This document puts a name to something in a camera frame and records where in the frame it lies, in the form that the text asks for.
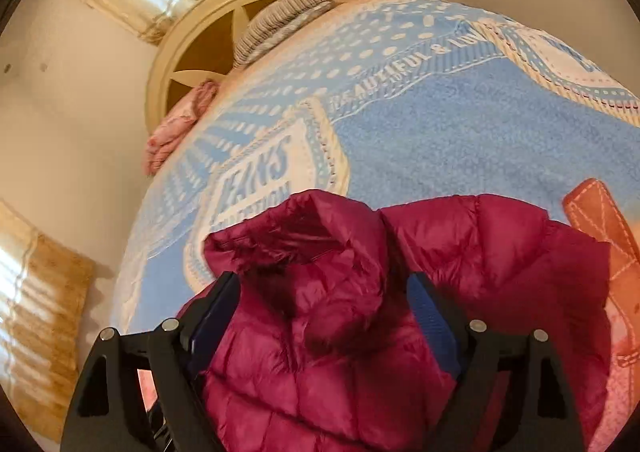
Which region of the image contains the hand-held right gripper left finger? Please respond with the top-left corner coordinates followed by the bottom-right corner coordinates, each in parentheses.
top-left (60, 271), bottom-right (241, 452)

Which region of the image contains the blue and pink printed blanket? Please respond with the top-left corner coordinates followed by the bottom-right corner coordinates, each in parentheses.
top-left (112, 0), bottom-right (640, 452)

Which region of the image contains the grey striped pillow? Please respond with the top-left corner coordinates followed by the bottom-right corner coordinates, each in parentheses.
top-left (232, 0), bottom-right (341, 71)

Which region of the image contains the pink folded cloth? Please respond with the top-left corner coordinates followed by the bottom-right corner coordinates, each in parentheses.
top-left (141, 80), bottom-right (219, 177)

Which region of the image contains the round cream headboard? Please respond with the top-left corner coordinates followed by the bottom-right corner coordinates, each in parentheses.
top-left (145, 0), bottom-right (373, 133)

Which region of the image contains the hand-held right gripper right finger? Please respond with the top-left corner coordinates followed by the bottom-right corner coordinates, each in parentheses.
top-left (406, 273), bottom-right (586, 452)

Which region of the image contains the magenta puffer jacket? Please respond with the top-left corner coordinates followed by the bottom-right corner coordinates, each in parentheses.
top-left (176, 189), bottom-right (614, 452)

